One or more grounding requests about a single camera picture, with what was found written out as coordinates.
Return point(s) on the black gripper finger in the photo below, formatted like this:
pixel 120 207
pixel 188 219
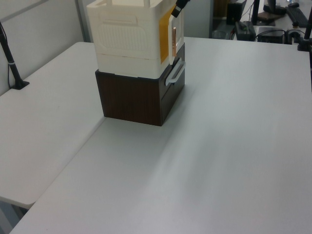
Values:
pixel 180 6

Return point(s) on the cream plastic cabinet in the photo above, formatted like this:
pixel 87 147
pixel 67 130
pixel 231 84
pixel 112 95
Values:
pixel 126 31

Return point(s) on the clear glass cup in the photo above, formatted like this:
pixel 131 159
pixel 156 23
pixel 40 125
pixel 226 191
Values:
pixel 220 34

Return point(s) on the black power strip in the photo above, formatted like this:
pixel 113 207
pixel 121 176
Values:
pixel 246 30

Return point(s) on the black monitor stand pole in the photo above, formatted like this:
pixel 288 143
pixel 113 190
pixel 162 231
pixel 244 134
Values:
pixel 256 11

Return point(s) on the brown board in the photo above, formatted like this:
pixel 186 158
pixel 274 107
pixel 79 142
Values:
pixel 267 18

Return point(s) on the black round monitor base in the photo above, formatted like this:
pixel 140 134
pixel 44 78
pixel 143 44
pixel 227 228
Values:
pixel 274 9

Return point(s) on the black electronics box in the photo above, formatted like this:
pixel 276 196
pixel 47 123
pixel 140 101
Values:
pixel 271 36

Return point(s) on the dark brown wooden drawer unit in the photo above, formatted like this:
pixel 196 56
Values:
pixel 131 100

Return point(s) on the black keyboard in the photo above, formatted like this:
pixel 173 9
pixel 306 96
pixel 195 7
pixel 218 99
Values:
pixel 298 15

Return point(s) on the black table clamp mount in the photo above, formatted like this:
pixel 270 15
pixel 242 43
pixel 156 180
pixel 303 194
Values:
pixel 304 42

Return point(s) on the black camera pole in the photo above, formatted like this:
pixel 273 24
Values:
pixel 12 65

